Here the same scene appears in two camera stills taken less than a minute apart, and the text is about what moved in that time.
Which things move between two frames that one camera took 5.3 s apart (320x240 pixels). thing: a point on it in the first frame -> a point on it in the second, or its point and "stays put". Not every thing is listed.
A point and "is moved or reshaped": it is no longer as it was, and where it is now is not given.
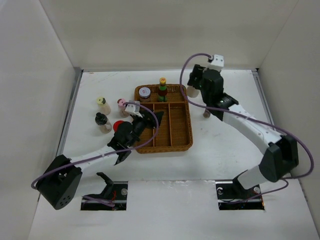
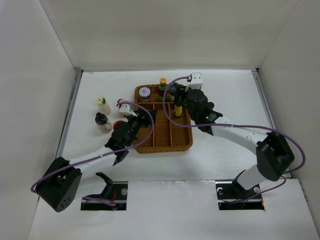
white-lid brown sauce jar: x=144 y=94 stays put
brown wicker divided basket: x=174 y=132 stays put
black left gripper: x=147 y=119 stays put
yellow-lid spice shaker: x=102 y=107 stays put
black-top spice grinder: x=101 y=120 stays put
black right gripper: x=197 y=69 -> x=180 y=92
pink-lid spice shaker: x=123 y=113 is moved or reshaped
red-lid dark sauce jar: x=122 y=128 stays put
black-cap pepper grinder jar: x=192 y=92 is moved or reshaped
